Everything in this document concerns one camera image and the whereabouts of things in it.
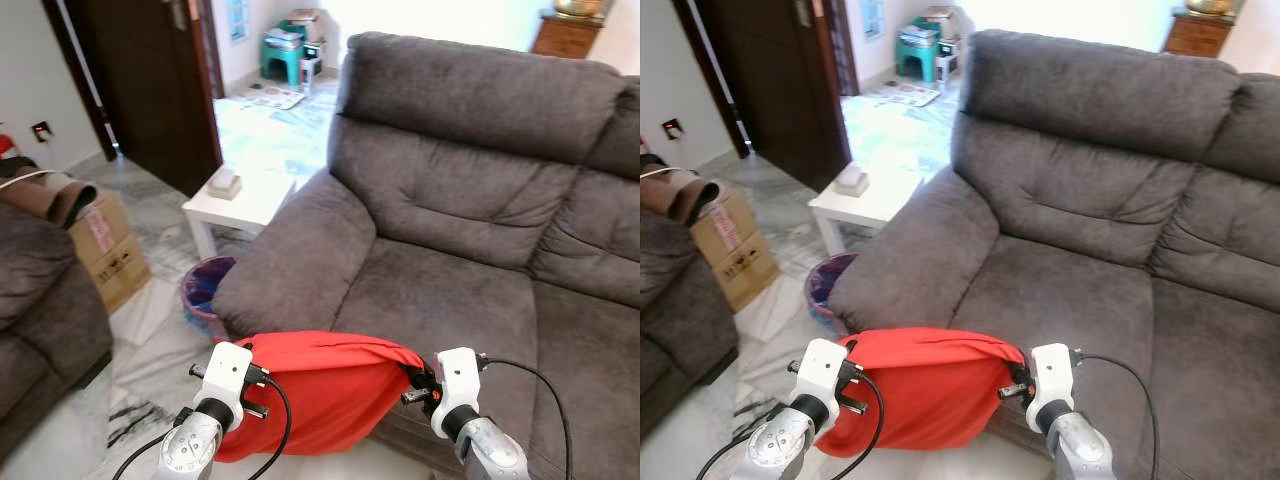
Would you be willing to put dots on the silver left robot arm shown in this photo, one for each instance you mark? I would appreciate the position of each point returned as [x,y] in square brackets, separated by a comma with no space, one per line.
[780,445]
[190,445]

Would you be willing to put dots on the grey fabric sofa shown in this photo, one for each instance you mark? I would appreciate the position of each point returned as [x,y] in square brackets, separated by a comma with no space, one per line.
[450,200]
[1080,200]

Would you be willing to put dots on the patterned floor mat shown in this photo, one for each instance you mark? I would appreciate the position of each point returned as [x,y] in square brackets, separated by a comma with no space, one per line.
[905,94]
[270,97]

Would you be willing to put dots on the purple waste basket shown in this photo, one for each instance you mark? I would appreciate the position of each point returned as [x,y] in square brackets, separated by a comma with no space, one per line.
[822,290]
[200,292]

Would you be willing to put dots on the large taped cardboard box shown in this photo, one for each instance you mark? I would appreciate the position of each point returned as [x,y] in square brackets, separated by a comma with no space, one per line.
[112,255]
[742,250]

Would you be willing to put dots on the white side table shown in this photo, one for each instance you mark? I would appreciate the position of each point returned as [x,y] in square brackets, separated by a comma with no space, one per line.
[255,207]
[875,205]

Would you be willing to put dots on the grey fabric armchair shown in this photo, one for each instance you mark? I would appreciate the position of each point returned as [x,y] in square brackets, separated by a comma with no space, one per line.
[45,310]
[680,310]

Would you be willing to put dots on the beige tissue box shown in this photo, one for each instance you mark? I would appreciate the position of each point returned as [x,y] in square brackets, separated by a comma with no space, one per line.
[852,180]
[225,183]

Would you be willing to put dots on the brown folded cloth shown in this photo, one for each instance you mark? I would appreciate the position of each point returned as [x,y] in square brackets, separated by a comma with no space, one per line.
[680,195]
[50,198]

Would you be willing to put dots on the dark brown wooden door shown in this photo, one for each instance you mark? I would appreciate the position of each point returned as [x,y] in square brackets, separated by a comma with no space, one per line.
[150,80]
[790,80]

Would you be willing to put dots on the green plastic stool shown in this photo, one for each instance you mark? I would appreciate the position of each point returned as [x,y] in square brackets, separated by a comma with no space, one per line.
[918,55]
[285,58]

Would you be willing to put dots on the brown wooden cabinet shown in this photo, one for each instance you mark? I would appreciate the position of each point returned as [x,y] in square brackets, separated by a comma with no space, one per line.
[1195,34]
[565,37]

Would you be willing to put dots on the brass bowl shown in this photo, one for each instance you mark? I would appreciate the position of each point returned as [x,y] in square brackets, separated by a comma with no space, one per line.
[578,6]
[1210,5]

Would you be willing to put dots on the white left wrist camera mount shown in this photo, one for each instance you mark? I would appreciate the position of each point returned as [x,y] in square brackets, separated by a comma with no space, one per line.
[822,368]
[228,372]

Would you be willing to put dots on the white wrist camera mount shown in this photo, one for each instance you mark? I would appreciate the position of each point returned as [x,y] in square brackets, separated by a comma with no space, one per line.
[1052,375]
[458,378]
[822,368]
[228,372]

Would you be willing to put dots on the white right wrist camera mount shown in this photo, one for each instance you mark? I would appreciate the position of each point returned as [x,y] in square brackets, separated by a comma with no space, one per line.
[1052,375]
[458,378]

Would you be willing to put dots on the black wall socket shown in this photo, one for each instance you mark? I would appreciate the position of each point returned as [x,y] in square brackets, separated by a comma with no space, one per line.
[672,128]
[42,130]

